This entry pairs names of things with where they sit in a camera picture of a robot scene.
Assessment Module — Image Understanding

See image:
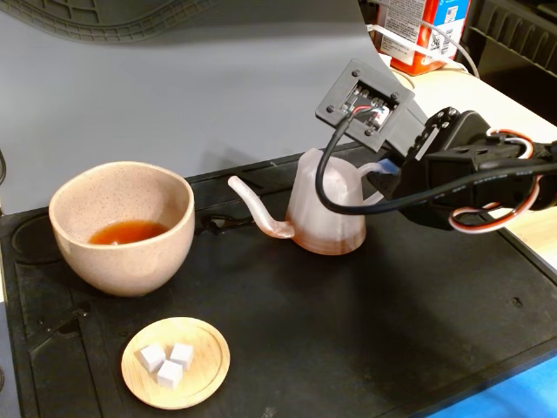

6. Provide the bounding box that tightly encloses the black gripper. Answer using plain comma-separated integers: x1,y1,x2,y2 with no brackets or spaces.
367,106,541,233

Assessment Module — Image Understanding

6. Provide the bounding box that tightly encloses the translucent pink plastic kettle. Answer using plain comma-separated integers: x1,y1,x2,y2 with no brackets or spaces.
227,147,386,256

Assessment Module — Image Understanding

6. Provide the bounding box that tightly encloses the orange-brown tea liquid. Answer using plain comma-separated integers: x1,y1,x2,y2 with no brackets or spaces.
88,220,170,246

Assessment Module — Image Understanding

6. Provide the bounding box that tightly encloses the speckled beige ceramic cup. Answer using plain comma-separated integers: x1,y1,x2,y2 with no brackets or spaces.
47,160,196,298

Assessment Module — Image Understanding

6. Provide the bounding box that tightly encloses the spilled liquid puddle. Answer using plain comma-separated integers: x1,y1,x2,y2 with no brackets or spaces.
37,302,92,337

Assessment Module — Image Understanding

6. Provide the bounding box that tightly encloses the red and white carton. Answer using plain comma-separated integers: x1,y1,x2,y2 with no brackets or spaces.
374,0,473,78

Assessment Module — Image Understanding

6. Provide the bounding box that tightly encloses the black silicone work mat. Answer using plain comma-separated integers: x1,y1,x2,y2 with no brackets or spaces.
0,138,557,418

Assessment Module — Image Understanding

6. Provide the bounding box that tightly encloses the black plastic crate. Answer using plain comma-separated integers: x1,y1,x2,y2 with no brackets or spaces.
460,0,557,127

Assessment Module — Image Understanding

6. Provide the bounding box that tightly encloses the grey silicone mat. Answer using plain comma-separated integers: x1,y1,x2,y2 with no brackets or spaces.
0,0,411,217

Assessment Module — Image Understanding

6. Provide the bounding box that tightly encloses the blue mat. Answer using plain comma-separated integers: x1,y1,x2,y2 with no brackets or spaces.
428,347,557,418

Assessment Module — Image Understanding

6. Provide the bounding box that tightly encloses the white sugar cube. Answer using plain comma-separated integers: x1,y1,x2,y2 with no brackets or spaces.
155,360,184,391
168,342,194,372
138,342,166,374

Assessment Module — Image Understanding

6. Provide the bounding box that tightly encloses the round wooden saucer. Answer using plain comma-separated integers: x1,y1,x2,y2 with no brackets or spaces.
120,316,231,411

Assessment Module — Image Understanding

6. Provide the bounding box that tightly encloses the thick black camera cable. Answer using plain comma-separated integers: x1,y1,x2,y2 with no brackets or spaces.
315,113,557,215

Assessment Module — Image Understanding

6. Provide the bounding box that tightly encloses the black square camera module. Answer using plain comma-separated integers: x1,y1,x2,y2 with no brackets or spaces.
315,58,430,166

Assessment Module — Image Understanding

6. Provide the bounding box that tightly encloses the red white black servo wire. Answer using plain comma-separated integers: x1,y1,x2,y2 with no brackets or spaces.
447,128,543,236

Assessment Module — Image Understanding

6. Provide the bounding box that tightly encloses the white flat strap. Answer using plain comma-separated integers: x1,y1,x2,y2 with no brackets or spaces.
365,24,469,73

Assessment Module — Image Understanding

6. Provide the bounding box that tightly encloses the white round cable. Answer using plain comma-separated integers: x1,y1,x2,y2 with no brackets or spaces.
419,19,482,79

